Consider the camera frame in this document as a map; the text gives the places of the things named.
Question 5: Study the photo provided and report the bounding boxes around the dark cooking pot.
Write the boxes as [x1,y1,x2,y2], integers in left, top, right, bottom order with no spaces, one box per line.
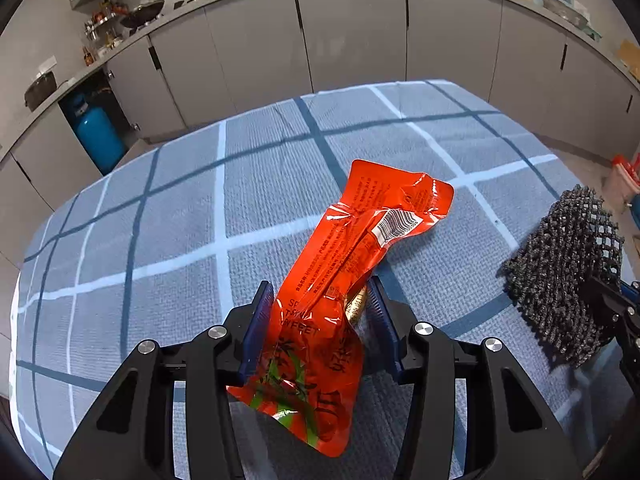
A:
[23,70,59,111]

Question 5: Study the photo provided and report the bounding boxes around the grey mesh scrubber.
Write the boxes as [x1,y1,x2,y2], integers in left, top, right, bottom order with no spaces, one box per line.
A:
[502,184,625,369]

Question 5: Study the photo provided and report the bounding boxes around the spice rack with bottles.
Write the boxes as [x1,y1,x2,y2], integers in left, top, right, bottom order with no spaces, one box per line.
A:
[82,0,131,64]

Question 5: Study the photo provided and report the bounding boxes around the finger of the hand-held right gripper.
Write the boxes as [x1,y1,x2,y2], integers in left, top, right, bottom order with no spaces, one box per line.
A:
[618,350,640,401]
[580,275,640,348]

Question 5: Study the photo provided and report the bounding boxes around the steel bowl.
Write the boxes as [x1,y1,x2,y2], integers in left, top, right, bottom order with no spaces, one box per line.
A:
[542,0,589,26]

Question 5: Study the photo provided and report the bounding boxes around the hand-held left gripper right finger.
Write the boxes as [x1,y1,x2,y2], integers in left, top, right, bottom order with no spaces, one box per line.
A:
[367,277,584,480]

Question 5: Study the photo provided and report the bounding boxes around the blue checked tablecloth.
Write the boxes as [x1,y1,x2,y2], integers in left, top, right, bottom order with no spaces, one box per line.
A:
[10,78,627,480]

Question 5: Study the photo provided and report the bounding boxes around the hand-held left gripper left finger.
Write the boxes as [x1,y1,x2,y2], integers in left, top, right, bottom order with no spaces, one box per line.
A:
[52,281,275,480]

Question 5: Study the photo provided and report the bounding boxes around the brown cardboard box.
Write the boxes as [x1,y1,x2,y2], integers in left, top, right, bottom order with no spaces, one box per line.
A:
[613,39,640,81]

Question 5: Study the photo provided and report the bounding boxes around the grey kitchen base cabinets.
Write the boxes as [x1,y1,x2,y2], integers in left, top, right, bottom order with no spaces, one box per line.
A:
[0,0,640,281]

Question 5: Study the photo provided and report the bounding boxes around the black wok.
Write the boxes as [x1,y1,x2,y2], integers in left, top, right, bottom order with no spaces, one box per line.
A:
[119,0,166,30]

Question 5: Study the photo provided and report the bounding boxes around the blue gas cylinder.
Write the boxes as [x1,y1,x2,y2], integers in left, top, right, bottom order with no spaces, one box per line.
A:
[69,94,126,174]

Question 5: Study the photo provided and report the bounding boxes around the clear red topped container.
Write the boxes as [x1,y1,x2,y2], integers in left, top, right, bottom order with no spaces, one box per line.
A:
[602,154,640,212]

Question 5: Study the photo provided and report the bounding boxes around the red snack packet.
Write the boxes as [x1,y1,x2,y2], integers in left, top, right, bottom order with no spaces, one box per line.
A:
[225,158,455,459]

